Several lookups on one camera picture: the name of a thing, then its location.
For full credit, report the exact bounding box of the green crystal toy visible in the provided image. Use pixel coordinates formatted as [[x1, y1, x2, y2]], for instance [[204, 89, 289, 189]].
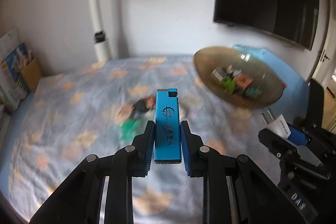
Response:
[[120, 119, 144, 141]]

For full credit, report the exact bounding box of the row of standing books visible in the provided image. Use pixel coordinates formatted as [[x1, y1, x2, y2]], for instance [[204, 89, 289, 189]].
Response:
[[0, 28, 31, 112]]

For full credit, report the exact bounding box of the brown pen holder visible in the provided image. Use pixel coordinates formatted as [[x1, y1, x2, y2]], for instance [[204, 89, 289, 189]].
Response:
[[21, 59, 43, 91]]

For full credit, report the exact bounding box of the orange printed box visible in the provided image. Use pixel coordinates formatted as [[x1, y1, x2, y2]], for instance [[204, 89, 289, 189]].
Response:
[[234, 74, 254, 91]]

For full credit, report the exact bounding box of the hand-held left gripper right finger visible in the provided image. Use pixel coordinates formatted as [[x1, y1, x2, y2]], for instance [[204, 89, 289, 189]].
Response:
[[180, 120, 306, 224]]

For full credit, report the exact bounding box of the green plastic toy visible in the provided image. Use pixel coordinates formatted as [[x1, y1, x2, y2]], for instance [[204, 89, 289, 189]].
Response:
[[221, 77, 237, 92]]

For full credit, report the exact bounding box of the brown glass bowl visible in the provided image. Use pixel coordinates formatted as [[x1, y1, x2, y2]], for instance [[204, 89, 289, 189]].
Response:
[[193, 46, 286, 109]]

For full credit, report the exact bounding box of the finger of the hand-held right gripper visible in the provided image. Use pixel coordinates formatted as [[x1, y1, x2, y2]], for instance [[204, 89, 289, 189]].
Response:
[[258, 128, 300, 160], [287, 126, 311, 147]]

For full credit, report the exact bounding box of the blue lighter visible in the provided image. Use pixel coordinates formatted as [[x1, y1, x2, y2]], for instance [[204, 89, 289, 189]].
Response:
[[154, 88, 182, 165]]

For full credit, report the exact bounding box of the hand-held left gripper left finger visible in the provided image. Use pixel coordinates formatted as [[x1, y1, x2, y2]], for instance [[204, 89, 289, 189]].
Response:
[[30, 120, 156, 224]]

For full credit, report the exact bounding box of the white desk lamp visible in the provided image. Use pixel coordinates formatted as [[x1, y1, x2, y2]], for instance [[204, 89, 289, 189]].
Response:
[[39, 0, 115, 62]]

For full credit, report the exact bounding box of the printed grey table cloth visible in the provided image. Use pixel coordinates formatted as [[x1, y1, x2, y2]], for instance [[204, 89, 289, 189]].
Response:
[[8, 55, 307, 224]]

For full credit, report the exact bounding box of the teal plastic toy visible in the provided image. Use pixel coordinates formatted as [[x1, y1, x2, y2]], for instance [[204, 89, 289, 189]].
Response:
[[246, 86, 263, 98]]

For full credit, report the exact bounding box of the pink toy figure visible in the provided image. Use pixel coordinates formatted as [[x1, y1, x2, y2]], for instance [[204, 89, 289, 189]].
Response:
[[117, 104, 137, 124]]

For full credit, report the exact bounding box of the white charger plug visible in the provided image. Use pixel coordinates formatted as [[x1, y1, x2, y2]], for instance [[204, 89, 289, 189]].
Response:
[[261, 109, 292, 140]]

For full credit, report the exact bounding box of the bunch of pens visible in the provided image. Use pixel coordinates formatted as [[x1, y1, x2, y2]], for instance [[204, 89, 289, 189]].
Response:
[[24, 48, 35, 65]]

